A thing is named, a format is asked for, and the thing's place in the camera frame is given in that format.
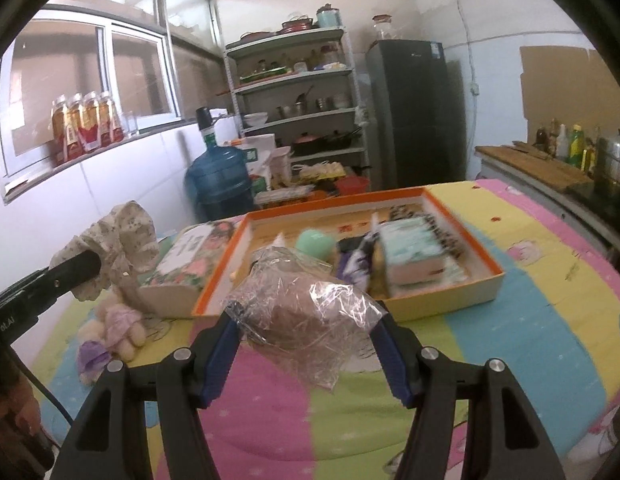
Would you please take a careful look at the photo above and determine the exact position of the blue water jug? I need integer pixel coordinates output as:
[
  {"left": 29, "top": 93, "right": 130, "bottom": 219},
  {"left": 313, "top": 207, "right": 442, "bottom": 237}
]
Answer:
[{"left": 184, "top": 144, "right": 254, "bottom": 207}]

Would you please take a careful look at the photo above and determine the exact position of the colourful printed blanket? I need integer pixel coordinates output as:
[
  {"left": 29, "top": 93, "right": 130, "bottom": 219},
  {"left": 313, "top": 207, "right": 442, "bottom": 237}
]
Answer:
[{"left": 30, "top": 177, "right": 620, "bottom": 480}]

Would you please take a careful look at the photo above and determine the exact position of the floral ruffled cloth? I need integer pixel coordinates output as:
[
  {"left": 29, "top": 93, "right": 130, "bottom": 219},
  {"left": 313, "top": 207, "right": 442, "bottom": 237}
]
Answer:
[{"left": 51, "top": 201, "right": 161, "bottom": 312}]

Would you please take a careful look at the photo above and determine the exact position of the teal enamel pot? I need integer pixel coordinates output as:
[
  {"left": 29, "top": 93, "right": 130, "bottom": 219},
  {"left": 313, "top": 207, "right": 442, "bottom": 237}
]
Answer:
[{"left": 316, "top": 5, "right": 344, "bottom": 29}]

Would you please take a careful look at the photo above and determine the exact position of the white metal shelf rack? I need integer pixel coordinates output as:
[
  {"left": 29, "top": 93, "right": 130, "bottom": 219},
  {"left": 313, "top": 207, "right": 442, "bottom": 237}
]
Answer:
[{"left": 224, "top": 26, "right": 371, "bottom": 183}]

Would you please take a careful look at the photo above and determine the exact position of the red lidded pot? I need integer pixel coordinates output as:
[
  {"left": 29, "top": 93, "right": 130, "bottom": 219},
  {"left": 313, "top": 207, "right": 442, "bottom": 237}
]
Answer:
[{"left": 281, "top": 16, "right": 315, "bottom": 34}]

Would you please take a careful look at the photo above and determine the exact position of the white-green sock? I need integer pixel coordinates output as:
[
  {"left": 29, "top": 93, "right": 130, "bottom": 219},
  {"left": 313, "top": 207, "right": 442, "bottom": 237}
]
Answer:
[{"left": 376, "top": 219, "right": 466, "bottom": 287}]

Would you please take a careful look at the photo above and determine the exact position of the glass jar with red lid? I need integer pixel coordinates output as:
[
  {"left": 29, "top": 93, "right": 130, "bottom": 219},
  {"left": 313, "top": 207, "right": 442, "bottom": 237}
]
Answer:
[{"left": 373, "top": 13, "right": 395, "bottom": 42}]

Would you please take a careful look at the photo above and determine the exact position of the person's left hand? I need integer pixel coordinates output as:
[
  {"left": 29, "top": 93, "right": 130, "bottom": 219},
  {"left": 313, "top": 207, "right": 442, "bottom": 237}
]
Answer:
[{"left": 0, "top": 367, "right": 41, "bottom": 466}]

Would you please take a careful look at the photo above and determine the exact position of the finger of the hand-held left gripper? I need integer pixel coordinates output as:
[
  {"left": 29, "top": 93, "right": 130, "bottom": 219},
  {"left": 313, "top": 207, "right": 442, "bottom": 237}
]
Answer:
[{"left": 49, "top": 249, "right": 102, "bottom": 297}]

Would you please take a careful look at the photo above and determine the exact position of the pink plush bear toy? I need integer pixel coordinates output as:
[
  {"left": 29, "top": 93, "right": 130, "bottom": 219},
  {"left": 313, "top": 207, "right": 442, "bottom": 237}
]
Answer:
[{"left": 80, "top": 294, "right": 147, "bottom": 361}]

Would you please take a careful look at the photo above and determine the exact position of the floral tissue pack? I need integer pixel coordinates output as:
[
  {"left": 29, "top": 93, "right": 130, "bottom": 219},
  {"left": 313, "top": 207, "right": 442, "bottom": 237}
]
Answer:
[{"left": 139, "top": 219, "right": 241, "bottom": 319}]

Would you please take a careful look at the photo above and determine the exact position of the dark grey refrigerator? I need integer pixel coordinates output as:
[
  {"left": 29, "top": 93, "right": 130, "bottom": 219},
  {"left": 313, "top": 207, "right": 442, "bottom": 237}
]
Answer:
[{"left": 365, "top": 39, "right": 466, "bottom": 192}]

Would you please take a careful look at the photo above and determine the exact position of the sliding glass window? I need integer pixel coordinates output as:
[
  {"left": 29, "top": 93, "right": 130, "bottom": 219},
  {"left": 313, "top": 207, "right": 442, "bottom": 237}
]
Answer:
[{"left": 0, "top": 0, "right": 221, "bottom": 182}]

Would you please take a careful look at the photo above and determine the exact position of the purple plush toy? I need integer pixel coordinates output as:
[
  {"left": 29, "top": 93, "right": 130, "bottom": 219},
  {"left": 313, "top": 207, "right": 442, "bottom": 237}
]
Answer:
[{"left": 76, "top": 339, "right": 112, "bottom": 387}]

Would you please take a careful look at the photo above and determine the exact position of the cardboard wall sheet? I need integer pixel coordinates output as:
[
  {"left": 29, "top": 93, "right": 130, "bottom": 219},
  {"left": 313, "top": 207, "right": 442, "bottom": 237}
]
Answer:
[{"left": 518, "top": 45, "right": 620, "bottom": 147}]

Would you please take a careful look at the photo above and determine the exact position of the steel steamer pot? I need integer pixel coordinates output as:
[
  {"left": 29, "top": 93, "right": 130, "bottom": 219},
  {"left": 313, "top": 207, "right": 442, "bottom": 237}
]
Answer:
[{"left": 596, "top": 129, "right": 620, "bottom": 182}]

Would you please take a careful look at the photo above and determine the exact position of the clear egg carton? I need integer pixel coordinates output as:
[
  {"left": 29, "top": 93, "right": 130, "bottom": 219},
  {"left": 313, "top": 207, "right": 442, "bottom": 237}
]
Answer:
[{"left": 254, "top": 184, "right": 317, "bottom": 209}]

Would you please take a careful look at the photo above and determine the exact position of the wooden cutting board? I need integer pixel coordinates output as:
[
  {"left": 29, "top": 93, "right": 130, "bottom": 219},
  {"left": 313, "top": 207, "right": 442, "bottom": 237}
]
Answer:
[{"left": 474, "top": 144, "right": 593, "bottom": 192}]

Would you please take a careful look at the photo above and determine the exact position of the water jug pump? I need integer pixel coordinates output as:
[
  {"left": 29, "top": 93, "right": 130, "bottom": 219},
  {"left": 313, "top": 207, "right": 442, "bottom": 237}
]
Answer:
[{"left": 196, "top": 106, "right": 217, "bottom": 147}]

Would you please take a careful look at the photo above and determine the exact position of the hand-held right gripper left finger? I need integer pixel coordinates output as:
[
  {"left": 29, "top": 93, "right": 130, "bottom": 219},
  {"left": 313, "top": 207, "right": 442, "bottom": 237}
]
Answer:
[{"left": 50, "top": 312, "right": 241, "bottom": 480}]

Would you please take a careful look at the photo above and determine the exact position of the green round sponge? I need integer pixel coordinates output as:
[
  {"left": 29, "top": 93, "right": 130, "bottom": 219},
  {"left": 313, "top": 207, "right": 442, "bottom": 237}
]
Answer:
[{"left": 295, "top": 229, "right": 337, "bottom": 267}]

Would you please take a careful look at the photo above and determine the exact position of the black wok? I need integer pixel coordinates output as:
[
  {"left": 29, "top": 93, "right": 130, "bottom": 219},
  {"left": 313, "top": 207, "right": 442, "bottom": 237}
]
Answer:
[{"left": 291, "top": 129, "right": 364, "bottom": 157}]

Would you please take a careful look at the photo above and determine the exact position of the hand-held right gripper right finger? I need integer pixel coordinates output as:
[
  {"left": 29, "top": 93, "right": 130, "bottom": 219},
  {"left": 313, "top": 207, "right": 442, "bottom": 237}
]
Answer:
[{"left": 374, "top": 312, "right": 565, "bottom": 480}]

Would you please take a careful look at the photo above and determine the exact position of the green yellow bottle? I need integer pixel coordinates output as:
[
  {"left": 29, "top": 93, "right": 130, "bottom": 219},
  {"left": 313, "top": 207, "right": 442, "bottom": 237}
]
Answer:
[{"left": 569, "top": 123, "right": 586, "bottom": 167}]

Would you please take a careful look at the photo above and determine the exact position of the leopard print cloth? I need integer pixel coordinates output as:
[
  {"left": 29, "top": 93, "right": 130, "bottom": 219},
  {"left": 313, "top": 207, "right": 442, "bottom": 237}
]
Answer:
[{"left": 389, "top": 204, "right": 471, "bottom": 262}]

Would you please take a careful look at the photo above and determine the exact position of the black cable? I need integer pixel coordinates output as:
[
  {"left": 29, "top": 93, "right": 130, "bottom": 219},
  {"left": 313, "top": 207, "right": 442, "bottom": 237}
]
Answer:
[{"left": 7, "top": 352, "right": 77, "bottom": 433}]

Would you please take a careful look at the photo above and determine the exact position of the white blue patterned sock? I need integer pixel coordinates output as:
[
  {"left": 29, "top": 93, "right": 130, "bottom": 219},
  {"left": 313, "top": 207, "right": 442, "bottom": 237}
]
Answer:
[{"left": 339, "top": 239, "right": 378, "bottom": 292}]

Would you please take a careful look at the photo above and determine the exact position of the orange shallow cardboard box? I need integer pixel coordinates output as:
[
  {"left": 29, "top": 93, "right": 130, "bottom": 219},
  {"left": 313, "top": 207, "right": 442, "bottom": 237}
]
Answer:
[{"left": 192, "top": 186, "right": 506, "bottom": 324}]

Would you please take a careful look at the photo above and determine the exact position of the clear bag with brown item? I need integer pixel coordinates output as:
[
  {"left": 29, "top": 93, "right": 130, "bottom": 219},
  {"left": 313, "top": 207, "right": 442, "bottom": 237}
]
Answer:
[{"left": 224, "top": 245, "right": 391, "bottom": 392}]

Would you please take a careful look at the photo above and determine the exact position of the red plastic basin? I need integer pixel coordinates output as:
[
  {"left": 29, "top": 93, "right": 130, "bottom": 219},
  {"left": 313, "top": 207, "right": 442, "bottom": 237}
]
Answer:
[{"left": 335, "top": 176, "right": 371, "bottom": 197}]

